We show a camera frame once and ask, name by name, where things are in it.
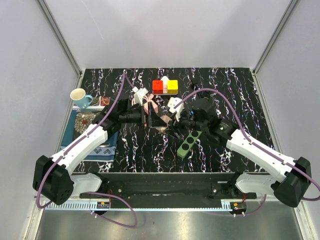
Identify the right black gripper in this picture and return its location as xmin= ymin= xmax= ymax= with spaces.
xmin=163 ymin=107 xmax=208 ymax=140

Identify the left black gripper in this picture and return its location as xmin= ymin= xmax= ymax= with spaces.
xmin=119 ymin=102 xmax=167 ymax=129

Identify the green power strip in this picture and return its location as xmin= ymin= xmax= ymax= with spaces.
xmin=176 ymin=130 xmax=202 ymax=159

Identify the pink power cord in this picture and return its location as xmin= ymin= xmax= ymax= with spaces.
xmin=131 ymin=93 xmax=176 ymax=126

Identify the red cube socket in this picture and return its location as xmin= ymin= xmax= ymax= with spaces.
xmin=152 ymin=80 xmax=164 ymax=95

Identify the yellow cube socket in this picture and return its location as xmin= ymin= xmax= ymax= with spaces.
xmin=167 ymin=79 xmax=179 ymax=95

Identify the white triangular power strip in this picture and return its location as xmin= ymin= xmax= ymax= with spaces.
xmin=160 ymin=76 xmax=170 ymax=95

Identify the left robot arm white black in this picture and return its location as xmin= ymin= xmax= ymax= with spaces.
xmin=32 ymin=99 xmax=168 ymax=205

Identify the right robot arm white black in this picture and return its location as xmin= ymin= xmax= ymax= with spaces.
xmin=169 ymin=107 xmax=312 ymax=208

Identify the patterned blue cloth mat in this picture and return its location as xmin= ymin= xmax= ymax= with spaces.
xmin=59 ymin=97 xmax=119 ymax=162

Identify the black floral square plate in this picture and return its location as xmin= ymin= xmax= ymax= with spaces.
xmin=72 ymin=111 xmax=100 ymax=140

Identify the blue ceramic mug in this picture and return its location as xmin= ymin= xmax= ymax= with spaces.
xmin=69 ymin=88 xmax=94 ymax=109

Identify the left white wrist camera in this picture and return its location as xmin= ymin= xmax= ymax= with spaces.
xmin=132 ymin=87 xmax=148 ymax=106

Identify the black coiled cable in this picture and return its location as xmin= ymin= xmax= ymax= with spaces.
xmin=191 ymin=79 xmax=216 ymax=103

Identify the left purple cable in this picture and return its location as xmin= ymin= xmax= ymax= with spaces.
xmin=36 ymin=71 xmax=138 ymax=228

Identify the purple cable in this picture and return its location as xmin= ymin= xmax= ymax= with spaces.
xmin=36 ymin=71 xmax=138 ymax=228
xmin=174 ymin=87 xmax=320 ymax=217

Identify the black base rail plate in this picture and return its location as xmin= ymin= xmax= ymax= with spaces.
xmin=99 ymin=172 xmax=257 ymax=210

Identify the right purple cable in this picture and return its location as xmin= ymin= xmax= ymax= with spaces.
xmin=174 ymin=87 xmax=320 ymax=217

